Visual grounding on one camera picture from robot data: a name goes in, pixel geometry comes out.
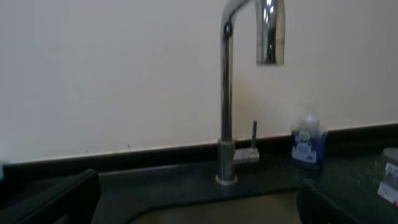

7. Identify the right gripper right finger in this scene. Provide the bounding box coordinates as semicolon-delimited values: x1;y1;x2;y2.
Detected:
296;179;361;224

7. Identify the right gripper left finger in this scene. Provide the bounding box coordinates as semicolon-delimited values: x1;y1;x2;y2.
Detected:
0;169;101;224

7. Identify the blue soap bottle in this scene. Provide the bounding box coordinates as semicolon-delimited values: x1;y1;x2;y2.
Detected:
289;107;329;170

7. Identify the clear jar with label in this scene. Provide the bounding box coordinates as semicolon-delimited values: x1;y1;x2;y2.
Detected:
376;147;398;208

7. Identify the steel sink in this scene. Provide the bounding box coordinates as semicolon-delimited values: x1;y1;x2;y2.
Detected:
124;189;303;224

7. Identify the steel tap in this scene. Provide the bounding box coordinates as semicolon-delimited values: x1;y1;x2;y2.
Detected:
215;0;286;187

